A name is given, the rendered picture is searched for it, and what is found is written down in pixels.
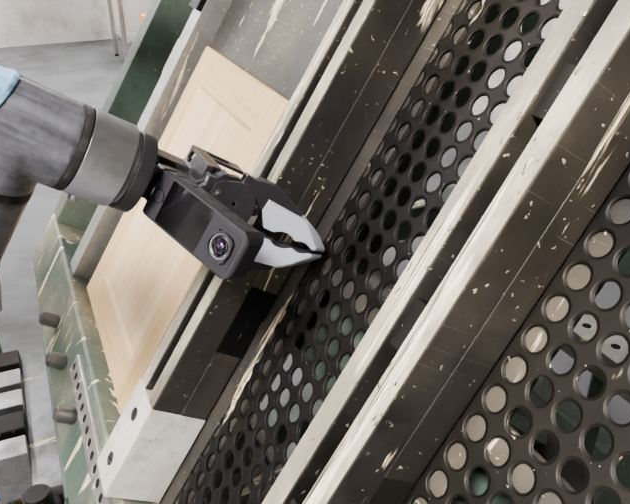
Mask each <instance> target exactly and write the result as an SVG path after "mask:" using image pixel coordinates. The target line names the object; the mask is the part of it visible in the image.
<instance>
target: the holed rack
mask: <svg viewBox="0 0 630 504"><path fill-rule="evenodd" d="M69 370H70V376H71V381H72V386H73V392H74V397H75V402H76V407H77V413H78V418H79V423H80V428H81V434H82V439H83V444H84V449H85V455H86V460H87V465H88V471H89V476H90V481H91V486H92V492H93V497H94V502H95V504H113V501H112V497H105V496H104V493H103V488H102V483H101V479H100V474H99V469H98V464H97V459H98V457H99V455H100V453H101V452H102V451H101V446H100V442H99V437H98V433H97V428H96V424H95V419H94V414H93V410H92V405H91V401H90V396H89V392H88V387H87V383H86V378H85V373H84V369H83V364H82V360H81V355H77V356H76V358H75V360H74V362H73V364H72V366H71V368H70V369H69Z"/></svg>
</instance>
